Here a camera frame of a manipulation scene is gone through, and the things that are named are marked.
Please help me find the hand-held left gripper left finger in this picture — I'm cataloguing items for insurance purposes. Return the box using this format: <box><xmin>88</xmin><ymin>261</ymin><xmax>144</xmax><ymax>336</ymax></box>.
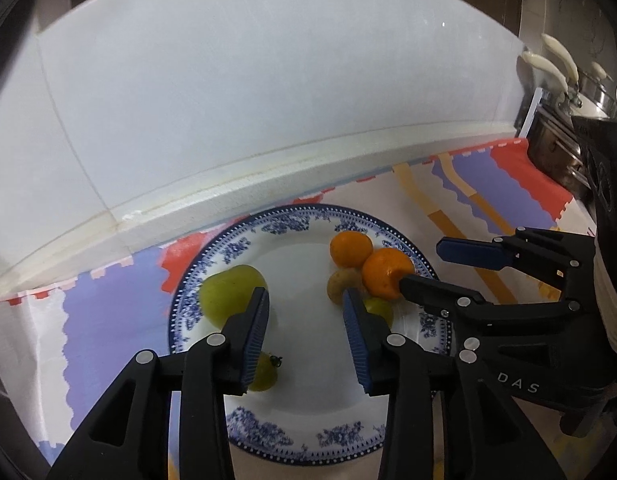
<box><xmin>46</xmin><ymin>287</ymin><xmax>270</xmax><ymax>480</ymax></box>

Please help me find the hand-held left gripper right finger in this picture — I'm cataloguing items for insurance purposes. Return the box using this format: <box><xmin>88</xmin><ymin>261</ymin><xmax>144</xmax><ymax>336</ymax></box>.
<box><xmin>342</xmin><ymin>289</ymin><xmax>554</xmax><ymax>480</ymax></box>

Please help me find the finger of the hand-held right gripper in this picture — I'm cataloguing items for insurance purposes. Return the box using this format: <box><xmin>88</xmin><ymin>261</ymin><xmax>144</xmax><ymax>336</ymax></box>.
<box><xmin>399</xmin><ymin>275</ymin><xmax>597</xmax><ymax>336</ymax></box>
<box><xmin>436</xmin><ymin>227</ymin><xmax>597</xmax><ymax>291</ymax></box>

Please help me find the small green tomato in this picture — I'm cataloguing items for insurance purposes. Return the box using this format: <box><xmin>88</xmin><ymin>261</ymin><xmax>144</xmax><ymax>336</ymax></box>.
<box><xmin>248</xmin><ymin>351</ymin><xmax>282</xmax><ymax>392</ymax></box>
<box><xmin>363</xmin><ymin>297</ymin><xmax>394</xmax><ymax>328</ymax></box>

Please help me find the blue rimmed white plate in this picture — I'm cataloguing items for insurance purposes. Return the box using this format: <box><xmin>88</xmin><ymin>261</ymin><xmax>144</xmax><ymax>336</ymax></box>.
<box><xmin>167</xmin><ymin>203</ymin><xmax>454</xmax><ymax>465</ymax></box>

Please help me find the orange tangerine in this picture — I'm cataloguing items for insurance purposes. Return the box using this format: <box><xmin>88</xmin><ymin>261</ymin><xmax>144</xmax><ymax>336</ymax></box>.
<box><xmin>329</xmin><ymin>231</ymin><xmax>374</xmax><ymax>268</ymax></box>
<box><xmin>362</xmin><ymin>248</ymin><xmax>414</xmax><ymax>299</ymax></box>

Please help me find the large green apple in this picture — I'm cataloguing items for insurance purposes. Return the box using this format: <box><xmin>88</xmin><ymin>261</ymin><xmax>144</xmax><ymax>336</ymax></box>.
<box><xmin>198</xmin><ymin>265</ymin><xmax>268</xmax><ymax>326</ymax></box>

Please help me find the brown kiwi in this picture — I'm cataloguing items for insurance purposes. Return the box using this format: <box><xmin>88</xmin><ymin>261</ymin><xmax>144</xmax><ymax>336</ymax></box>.
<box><xmin>327</xmin><ymin>267</ymin><xmax>364</xmax><ymax>306</ymax></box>

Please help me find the colourful patterned table mat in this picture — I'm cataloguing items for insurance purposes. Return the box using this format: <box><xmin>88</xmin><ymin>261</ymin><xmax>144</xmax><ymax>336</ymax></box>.
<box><xmin>0</xmin><ymin>137</ymin><xmax>604</xmax><ymax>480</ymax></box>

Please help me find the steel saucepan cream handle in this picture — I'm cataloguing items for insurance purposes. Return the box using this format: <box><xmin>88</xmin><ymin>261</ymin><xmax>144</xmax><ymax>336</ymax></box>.
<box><xmin>541</xmin><ymin>33</ymin><xmax>617</xmax><ymax>111</ymax></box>
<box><xmin>521</xmin><ymin>50</ymin><xmax>614</xmax><ymax>121</ymax></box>

